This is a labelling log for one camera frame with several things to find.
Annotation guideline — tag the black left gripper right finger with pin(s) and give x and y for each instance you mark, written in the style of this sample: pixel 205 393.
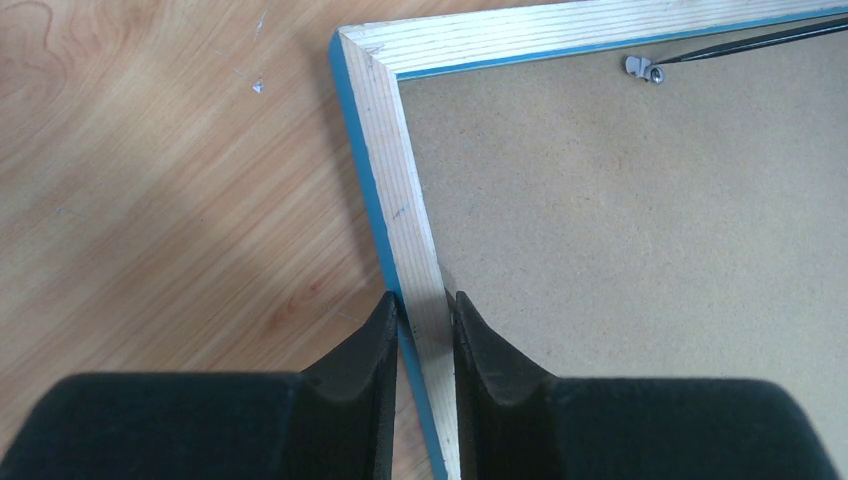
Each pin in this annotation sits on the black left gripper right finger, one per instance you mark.
pixel 516 420

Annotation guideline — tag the red black screwdriver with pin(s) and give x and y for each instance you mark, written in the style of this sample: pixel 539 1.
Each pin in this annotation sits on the red black screwdriver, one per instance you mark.
pixel 761 41

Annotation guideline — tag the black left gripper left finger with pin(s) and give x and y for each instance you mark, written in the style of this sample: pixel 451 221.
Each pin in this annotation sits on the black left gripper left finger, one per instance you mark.
pixel 333 420

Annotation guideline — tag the wooden photo frame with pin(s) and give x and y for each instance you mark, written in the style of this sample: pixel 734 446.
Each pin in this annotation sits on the wooden photo frame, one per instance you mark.
pixel 606 226

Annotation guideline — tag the metal frame retaining clip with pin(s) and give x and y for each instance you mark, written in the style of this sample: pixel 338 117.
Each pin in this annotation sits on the metal frame retaining clip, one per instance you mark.
pixel 644 69

